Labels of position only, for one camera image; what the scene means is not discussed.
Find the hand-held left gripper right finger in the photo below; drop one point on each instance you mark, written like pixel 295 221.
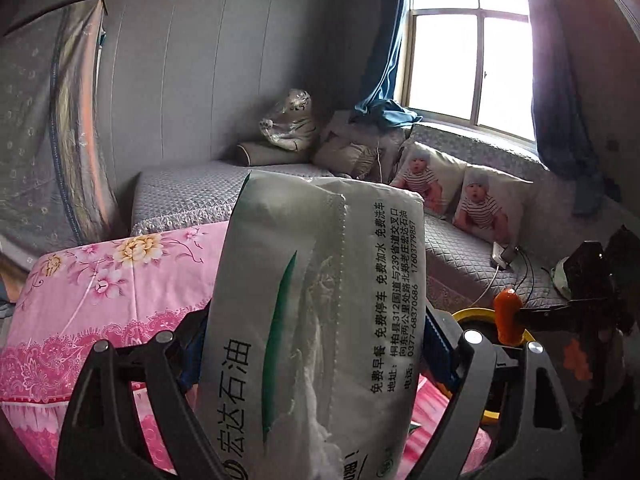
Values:
pixel 440 355

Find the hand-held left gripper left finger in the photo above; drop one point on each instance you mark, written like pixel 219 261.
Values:
pixel 175 360

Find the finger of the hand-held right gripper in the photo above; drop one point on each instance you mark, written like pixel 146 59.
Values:
pixel 550 314

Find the small orange object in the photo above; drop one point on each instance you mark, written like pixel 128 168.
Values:
pixel 507 317

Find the yellow rimmed black trash bin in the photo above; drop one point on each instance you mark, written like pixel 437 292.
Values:
pixel 470 314

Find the large white tissue pack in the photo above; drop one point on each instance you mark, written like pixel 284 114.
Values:
pixel 310 310

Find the green white plastic bag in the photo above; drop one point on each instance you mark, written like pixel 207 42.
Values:
pixel 560 272

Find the white power strip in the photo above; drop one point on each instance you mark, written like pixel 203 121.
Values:
pixel 502 255

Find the pink floral blanket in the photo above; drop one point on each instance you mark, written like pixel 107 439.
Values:
pixel 100 285

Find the baby print pillow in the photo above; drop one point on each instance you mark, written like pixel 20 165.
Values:
pixel 422 175
pixel 487 205

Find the grey quilted sofa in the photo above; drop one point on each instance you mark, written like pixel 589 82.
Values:
pixel 200 195

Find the purple blue curtain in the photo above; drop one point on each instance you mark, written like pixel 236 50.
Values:
pixel 560 85

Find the beige cushion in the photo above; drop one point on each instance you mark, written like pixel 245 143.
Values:
pixel 350 155

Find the grey bolster pillow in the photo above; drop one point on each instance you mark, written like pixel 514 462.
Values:
pixel 265 154

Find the patterned leaning mattress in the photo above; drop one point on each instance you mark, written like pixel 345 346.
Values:
pixel 45 135

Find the plush tiger in plastic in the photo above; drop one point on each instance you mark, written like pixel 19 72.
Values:
pixel 290 120

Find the window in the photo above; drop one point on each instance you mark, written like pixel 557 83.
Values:
pixel 450 50

